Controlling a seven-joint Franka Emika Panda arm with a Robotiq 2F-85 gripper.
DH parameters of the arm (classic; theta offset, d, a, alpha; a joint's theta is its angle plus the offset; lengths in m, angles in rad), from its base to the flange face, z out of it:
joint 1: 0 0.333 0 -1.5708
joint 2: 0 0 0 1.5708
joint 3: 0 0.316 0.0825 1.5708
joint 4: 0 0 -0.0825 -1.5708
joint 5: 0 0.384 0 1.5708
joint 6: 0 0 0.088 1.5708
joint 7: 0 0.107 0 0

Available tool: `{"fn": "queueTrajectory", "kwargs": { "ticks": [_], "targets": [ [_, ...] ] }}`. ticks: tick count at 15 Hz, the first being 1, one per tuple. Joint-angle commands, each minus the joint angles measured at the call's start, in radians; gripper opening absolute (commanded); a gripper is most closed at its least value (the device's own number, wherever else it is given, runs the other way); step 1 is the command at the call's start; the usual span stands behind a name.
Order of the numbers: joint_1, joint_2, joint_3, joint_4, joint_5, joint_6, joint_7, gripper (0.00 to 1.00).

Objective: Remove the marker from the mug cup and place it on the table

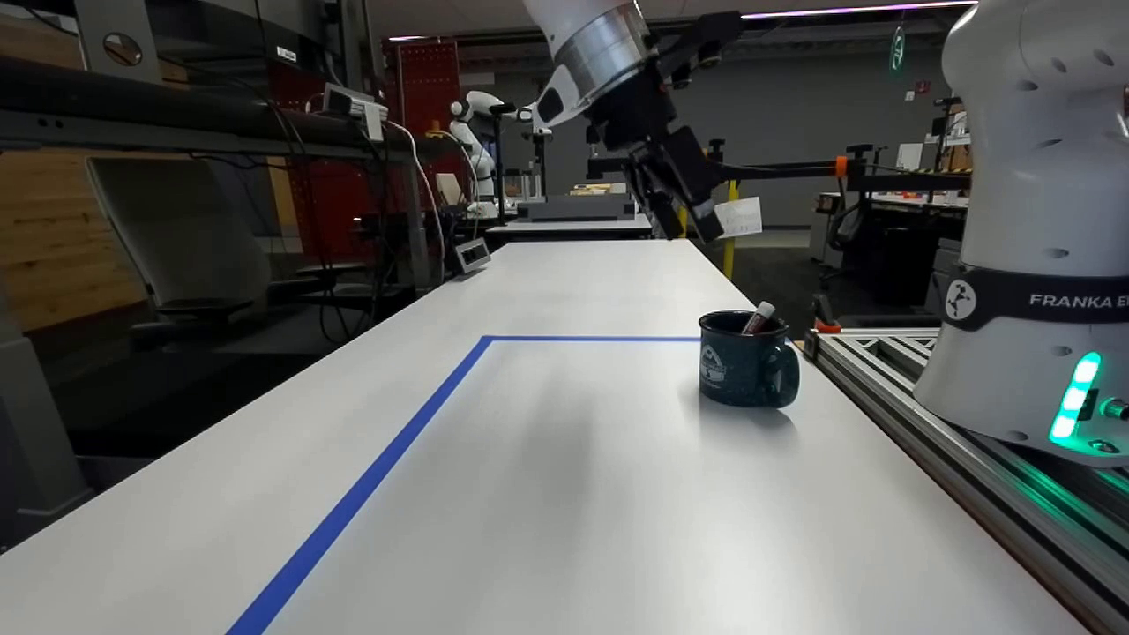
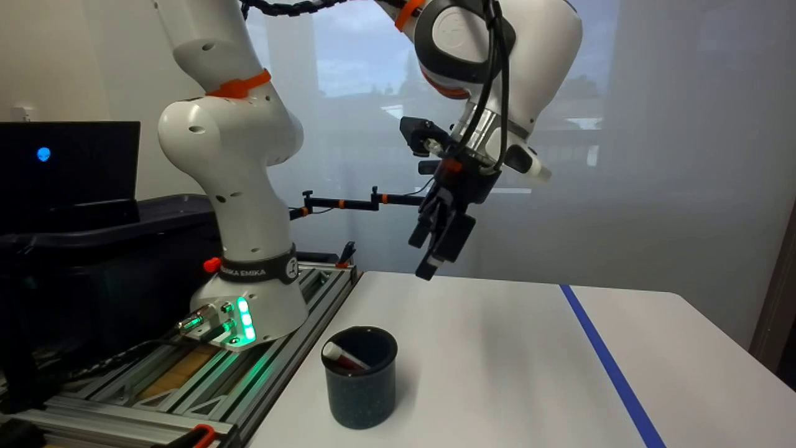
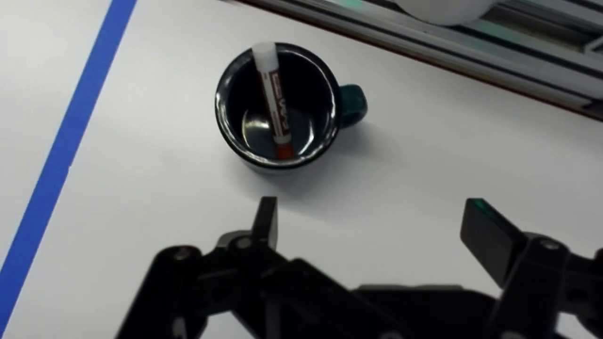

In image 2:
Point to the black computer monitor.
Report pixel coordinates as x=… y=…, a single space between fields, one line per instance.
x=64 y=171

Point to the black storage bin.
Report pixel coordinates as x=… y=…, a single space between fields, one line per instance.
x=108 y=274

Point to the dark blue mug cup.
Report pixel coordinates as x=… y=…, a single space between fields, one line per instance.
x=361 y=390

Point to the black rod with orange clamps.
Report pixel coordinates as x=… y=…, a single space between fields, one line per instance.
x=349 y=202

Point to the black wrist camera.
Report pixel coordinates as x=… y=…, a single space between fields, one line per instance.
x=422 y=135

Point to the aluminium extrusion base frame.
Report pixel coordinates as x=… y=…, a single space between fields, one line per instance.
x=206 y=376

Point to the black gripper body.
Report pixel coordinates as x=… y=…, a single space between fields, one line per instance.
x=463 y=181

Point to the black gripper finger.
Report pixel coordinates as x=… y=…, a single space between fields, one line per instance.
x=448 y=246
x=422 y=226

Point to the blue tape strip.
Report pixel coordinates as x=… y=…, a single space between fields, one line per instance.
x=609 y=356

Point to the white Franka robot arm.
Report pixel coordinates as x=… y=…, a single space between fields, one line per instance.
x=237 y=151

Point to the black red clamp lever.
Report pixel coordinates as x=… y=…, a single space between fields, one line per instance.
x=344 y=254

